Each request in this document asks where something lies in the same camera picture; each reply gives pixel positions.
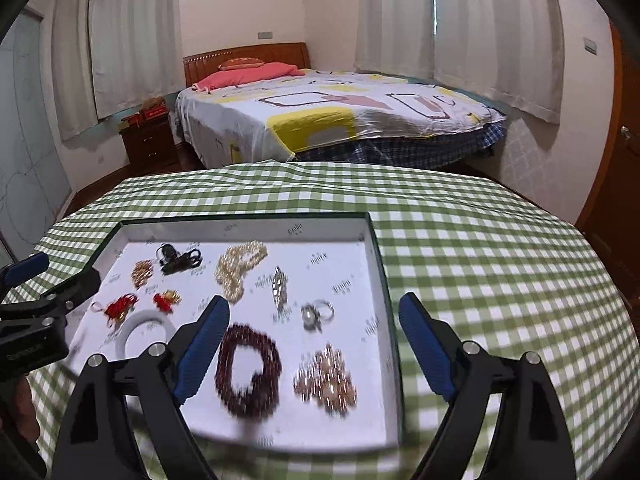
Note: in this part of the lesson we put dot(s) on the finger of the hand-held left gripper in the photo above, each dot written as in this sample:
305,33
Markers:
70,290
27,267

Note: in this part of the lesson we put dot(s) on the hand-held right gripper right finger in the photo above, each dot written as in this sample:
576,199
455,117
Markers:
425,345

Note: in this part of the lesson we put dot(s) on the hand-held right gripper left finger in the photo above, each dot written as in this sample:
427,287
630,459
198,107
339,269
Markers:
202,350

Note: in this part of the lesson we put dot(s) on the red tassel gold earring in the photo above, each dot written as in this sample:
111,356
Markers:
162,302
120,306

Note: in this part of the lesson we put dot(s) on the white jade bangle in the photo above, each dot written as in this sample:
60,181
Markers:
145,316

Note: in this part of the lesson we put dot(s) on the gold ornament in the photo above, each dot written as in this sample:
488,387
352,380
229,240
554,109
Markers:
235,270

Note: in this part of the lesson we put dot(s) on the black hair clip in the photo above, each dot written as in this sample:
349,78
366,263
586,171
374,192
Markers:
177,261

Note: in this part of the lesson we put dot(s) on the silver rhinestone brooch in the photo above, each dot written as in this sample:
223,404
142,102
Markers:
279,285

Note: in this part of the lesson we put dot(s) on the white jewelry box tray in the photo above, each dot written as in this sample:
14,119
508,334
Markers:
325,240

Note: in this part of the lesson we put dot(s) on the person's left hand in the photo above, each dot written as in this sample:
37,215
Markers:
22,407

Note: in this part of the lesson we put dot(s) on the green checked tablecloth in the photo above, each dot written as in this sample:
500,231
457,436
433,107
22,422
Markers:
475,260

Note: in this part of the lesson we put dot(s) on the frosted glass sliding door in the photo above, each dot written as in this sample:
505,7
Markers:
25,150

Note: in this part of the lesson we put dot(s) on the dark wooden nightstand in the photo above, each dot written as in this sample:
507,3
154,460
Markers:
150,145

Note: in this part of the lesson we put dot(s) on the red boxes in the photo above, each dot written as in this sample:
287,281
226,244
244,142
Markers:
150,112

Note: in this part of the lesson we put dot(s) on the blue plaid bed skirt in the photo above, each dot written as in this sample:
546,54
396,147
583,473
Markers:
425,147

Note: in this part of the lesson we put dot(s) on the narrow white curtain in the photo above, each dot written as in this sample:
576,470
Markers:
395,20
75,60

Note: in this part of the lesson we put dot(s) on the wooden door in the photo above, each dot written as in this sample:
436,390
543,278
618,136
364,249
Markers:
615,185

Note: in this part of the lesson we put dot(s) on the patterned bed sheet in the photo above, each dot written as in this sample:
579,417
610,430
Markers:
325,110

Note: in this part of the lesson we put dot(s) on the wide white curtain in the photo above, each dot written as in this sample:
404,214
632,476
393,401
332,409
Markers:
135,35
500,40

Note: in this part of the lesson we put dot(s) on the pink pillow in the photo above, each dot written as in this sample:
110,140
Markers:
240,76

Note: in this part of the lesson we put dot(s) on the small orange pillow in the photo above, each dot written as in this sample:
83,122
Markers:
240,63

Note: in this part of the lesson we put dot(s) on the wooden headboard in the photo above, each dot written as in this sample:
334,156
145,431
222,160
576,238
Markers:
240,51

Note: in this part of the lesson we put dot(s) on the wall switch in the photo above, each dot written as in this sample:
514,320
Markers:
590,45

